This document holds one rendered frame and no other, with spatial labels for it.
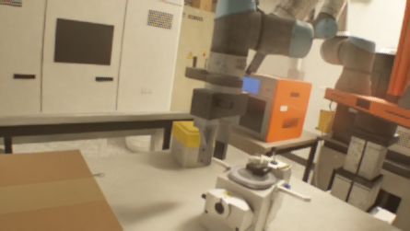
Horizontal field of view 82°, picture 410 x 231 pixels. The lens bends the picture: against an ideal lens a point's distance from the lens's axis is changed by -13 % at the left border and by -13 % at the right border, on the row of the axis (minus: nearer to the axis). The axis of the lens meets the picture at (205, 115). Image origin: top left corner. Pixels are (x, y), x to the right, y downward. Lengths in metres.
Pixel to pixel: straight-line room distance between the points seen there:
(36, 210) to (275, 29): 0.45
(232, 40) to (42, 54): 0.74
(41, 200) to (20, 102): 0.82
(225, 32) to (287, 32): 0.12
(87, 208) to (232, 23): 0.38
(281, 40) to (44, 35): 0.81
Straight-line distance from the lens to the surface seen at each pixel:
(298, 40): 0.53
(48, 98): 1.09
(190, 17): 4.48
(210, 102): 0.47
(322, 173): 2.20
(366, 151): 1.04
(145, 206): 0.56
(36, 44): 1.06
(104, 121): 0.83
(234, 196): 0.49
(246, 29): 0.50
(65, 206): 0.27
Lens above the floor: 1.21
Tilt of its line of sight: 13 degrees down
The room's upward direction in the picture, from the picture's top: 9 degrees clockwise
